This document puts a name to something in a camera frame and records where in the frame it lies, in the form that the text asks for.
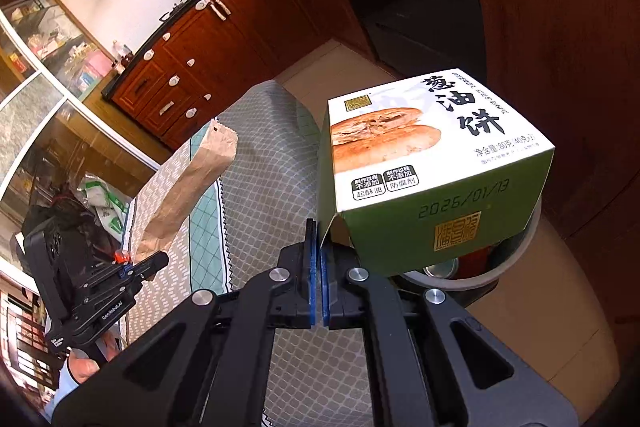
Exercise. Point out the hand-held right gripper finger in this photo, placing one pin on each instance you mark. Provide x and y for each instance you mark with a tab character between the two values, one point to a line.
312	277
325	297

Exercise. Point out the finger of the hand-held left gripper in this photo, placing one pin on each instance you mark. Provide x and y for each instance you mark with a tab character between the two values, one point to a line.
150	267

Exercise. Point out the brown paper bag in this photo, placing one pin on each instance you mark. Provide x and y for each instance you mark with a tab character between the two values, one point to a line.
195	177

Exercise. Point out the green white pastry box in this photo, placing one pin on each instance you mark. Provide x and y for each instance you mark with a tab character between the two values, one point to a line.
425	147

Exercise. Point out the white teal trash bin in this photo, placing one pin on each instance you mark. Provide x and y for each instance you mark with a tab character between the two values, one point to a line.
500	274

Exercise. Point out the person's left hand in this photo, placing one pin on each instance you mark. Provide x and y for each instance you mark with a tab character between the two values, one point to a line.
82	367

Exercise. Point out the green white plastic bag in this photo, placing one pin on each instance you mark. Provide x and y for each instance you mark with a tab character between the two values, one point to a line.
105	207

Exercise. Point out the grey green patterned tablecloth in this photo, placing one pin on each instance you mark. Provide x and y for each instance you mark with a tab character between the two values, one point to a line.
270	167

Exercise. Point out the silver metal can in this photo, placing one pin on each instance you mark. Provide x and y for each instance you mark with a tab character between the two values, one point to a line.
440	268

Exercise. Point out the glass sliding door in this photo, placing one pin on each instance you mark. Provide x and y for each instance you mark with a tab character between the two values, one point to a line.
30	107

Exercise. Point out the wooden kitchen base cabinets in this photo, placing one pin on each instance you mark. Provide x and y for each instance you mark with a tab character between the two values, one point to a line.
210	52

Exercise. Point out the black gas stove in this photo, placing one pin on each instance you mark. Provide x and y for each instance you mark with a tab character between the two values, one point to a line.
182	2

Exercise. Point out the wooden door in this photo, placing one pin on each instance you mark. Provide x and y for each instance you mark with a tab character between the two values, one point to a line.
550	7

